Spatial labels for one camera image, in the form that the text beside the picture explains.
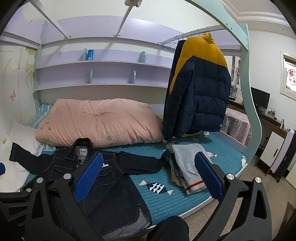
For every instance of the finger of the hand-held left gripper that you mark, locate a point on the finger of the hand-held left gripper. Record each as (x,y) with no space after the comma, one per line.
(1,168)

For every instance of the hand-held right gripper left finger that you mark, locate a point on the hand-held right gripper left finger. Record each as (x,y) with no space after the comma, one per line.
(89,177)

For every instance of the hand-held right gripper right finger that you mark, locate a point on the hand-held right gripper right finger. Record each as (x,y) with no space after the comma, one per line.
(208,178)

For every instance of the dark denim jacket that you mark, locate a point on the dark denim jacket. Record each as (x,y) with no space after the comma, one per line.
(113,185)

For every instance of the white pillow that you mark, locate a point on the white pillow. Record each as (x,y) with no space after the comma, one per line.
(16,150)

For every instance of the khaki folded pants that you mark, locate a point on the khaki folded pants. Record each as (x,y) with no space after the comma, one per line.
(176,176)

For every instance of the teal quilted bed cover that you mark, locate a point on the teal quilted bed cover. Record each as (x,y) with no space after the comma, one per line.
(161,201)

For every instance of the pink checkered cloth cover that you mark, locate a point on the pink checkered cloth cover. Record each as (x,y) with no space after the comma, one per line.
(238,126)

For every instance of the person's dark trouser leg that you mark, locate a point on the person's dark trouser leg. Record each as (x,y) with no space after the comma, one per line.
(167,229)

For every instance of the blue striped pillow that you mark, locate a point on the blue striped pillow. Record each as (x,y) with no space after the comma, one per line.
(41,114)

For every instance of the white cabinet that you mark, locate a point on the white cabinet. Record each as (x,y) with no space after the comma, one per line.
(271,148)

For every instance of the purple and white suitcase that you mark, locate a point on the purple and white suitcase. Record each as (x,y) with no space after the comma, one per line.
(283,155)

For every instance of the dark wooden desk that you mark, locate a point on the dark wooden desk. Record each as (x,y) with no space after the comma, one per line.
(268,119)

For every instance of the navy and yellow puffer jacket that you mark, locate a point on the navy and yellow puffer jacket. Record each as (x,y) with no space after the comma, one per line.
(201,92)

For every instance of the black monitor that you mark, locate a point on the black monitor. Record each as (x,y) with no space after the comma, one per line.
(260,97)

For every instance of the blue box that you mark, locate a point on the blue box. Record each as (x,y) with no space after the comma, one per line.
(89,55)

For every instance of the window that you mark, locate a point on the window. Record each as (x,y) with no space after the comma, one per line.
(289,76)

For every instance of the butterfly wall sticker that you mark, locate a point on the butterfly wall sticker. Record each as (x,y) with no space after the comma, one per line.
(12,95)

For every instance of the small photo frame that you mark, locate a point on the small photo frame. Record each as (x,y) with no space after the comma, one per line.
(271,112)

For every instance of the lilac wall shelf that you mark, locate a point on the lilac wall shelf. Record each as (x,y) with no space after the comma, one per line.
(104,71)

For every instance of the pale green loft bed frame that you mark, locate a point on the pale green loft bed frame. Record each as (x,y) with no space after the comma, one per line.
(245,69)

